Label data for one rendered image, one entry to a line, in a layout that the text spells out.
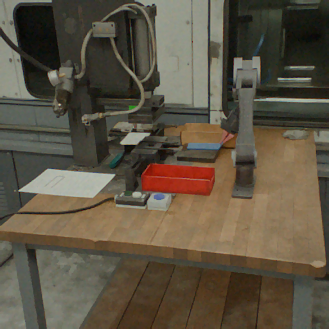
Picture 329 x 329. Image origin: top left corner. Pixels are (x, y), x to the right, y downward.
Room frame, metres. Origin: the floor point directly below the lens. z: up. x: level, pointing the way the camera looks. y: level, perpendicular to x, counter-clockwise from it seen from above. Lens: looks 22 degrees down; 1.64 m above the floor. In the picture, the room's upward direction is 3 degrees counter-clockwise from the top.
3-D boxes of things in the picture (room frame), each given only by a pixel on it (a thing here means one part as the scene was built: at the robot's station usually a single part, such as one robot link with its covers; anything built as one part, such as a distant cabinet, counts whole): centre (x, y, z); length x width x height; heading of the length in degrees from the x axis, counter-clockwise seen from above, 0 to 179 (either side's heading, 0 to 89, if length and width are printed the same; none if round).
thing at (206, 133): (2.02, -0.23, 0.93); 0.25 x 0.13 x 0.08; 74
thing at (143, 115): (1.81, 0.11, 1.22); 0.26 x 0.18 x 0.30; 74
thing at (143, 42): (1.79, 0.04, 1.37); 0.11 x 0.09 x 0.30; 164
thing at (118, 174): (1.85, 0.11, 0.88); 0.65 x 0.50 x 0.03; 164
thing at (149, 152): (1.80, 0.04, 0.98); 0.20 x 0.10 x 0.01; 164
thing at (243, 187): (1.53, -0.30, 0.94); 0.20 x 0.07 x 0.08; 164
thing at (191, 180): (1.56, -0.06, 0.93); 0.25 x 0.12 x 0.06; 74
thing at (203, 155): (1.87, -0.17, 0.91); 0.17 x 0.16 x 0.02; 164
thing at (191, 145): (1.91, -0.20, 0.93); 0.15 x 0.07 x 0.03; 77
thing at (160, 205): (1.42, 0.01, 0.90); 0.07 x 0.07 x 0.06; 74
